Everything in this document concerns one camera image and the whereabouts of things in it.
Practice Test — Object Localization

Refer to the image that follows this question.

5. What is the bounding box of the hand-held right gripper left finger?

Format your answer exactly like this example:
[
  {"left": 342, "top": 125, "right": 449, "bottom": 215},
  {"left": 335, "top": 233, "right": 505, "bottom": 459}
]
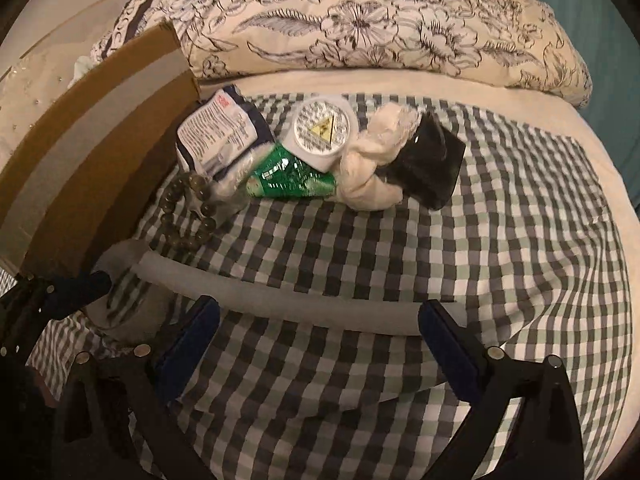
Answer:
[{"left": 60, "top": 296, "right": 221, "bottom": 480}]

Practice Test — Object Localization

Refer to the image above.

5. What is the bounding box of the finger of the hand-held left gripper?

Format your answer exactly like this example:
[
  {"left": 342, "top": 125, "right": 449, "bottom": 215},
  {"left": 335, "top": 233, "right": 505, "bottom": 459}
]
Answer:
[{"left": 0, "top": 270, "right": 113, "bottom": 361}]

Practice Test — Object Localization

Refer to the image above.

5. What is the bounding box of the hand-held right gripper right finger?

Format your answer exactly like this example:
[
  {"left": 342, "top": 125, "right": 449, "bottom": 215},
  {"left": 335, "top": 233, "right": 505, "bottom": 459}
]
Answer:
[{"left": 417, "top": 300, "right": 586, "bottom": 480}]

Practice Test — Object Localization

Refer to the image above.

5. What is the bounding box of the white curved band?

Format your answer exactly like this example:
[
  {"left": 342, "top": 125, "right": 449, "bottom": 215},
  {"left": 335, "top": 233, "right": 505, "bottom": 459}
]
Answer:
[{"left": 137, "top": 250, "right": 453, "bottom": 338}]

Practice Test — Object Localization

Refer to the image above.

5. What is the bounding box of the brown cardboard box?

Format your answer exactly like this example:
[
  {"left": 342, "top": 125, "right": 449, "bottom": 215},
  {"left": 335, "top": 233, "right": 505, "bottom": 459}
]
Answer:
[{"left": 0, "top": 20, "right": 202, "bottom": 281}]

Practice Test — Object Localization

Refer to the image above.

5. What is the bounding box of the dark bead bracelet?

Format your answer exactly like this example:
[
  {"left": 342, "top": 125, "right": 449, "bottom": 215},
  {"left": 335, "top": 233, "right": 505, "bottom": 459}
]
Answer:
[{"left": 159, "top": 170, "right": 218, "bottom": 253}]

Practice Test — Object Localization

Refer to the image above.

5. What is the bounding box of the black pouch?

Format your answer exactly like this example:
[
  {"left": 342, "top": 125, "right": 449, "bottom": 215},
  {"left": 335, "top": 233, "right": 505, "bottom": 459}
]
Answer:
[{"left": 390, "top": 114, "right": 467, "bottom": 211}]

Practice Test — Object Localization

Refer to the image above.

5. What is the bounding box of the cream knotted cloth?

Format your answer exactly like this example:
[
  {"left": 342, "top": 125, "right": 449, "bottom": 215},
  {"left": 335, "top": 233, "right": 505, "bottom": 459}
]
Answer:
[{"left": 334, "top": 102, "right": 426, "bottom": 211}]

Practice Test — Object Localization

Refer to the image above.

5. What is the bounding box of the green tube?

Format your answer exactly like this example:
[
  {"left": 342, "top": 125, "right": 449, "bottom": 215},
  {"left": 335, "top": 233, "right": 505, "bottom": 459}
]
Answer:
[{"left": 246, "top": 142, "right": 337, "bottom": 200}]

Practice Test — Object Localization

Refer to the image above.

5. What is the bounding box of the white packet with red label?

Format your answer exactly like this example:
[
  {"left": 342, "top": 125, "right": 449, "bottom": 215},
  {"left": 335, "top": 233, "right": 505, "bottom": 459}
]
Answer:
[{"left": 175, "top": 86, "right": 276, "bottom": 181}]

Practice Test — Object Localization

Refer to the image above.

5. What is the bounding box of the green checked cloth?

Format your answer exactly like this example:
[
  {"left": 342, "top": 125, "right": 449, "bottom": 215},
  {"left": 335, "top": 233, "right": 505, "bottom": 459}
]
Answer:
[{"left": 0, "top": 92, "right": 628, "bottom": 480}]

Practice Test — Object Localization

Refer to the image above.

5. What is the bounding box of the cream tufted headboard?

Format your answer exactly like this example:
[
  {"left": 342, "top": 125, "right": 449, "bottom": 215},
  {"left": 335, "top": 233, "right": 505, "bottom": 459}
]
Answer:
[{"left": 0, "top": 5, "right": 131, "bottom": 161}]

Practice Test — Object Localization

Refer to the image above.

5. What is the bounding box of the light green towel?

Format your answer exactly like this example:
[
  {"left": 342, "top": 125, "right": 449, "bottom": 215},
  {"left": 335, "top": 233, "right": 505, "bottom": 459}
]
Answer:
[{"left": 67, "top": 55, "right": 96, "bottom": 86}]

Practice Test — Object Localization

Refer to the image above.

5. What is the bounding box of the white round jar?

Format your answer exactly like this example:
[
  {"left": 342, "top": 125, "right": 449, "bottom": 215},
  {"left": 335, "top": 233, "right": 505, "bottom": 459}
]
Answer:
[{"left": 282, "top": 94, "right": 358, "bottom": 173}]

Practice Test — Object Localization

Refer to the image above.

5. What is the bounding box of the floral duvet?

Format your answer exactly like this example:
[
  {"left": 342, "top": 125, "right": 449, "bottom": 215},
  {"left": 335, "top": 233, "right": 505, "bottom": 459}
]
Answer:
[{"left": 102, "top": 0, "right": 593, "bottom": 108}]

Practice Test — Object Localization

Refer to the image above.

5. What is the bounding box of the teal curtain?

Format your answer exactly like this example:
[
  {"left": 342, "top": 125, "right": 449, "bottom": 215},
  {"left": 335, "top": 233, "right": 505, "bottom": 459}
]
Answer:
[{"left": 495, "top": 0, "right": 640, "bottom": 176}]

